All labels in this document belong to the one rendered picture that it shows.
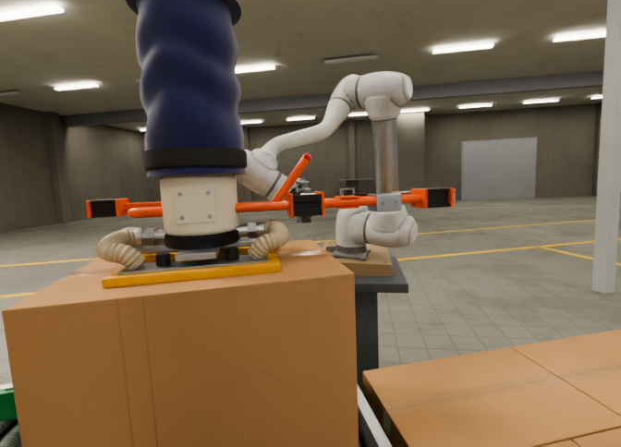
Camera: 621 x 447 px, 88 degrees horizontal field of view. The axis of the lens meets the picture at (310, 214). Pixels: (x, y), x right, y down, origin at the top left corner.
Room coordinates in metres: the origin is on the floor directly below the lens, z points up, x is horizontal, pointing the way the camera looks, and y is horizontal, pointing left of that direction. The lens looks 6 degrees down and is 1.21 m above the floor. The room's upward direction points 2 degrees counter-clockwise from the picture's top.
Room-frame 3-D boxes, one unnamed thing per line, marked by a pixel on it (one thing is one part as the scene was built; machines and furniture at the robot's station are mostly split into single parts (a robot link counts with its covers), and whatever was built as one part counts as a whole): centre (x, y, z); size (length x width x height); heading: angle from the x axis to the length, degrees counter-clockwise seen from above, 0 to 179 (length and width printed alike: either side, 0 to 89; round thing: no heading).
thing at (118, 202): (0.96, 0.60, 1.15); 0.09 x 0.08 x 0.05; 11
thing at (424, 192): (0.87, -0.33, 1.15); 0.08 x 0.07 x 0.05; 101
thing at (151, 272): (0.66, 0.24, 1.05); 0.34 x 0.10 x 0.05; 101
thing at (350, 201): (0.91, 0.09, 1.15); 0.93 x 0.30 x 0.04; 101
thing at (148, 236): (0.76, 0.26, 1.08); 0.34 x 0.25 x 0.06; 101
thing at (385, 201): (0.85, -0.20, 1.14); 0.07 x 0.07 x 0.04; 11
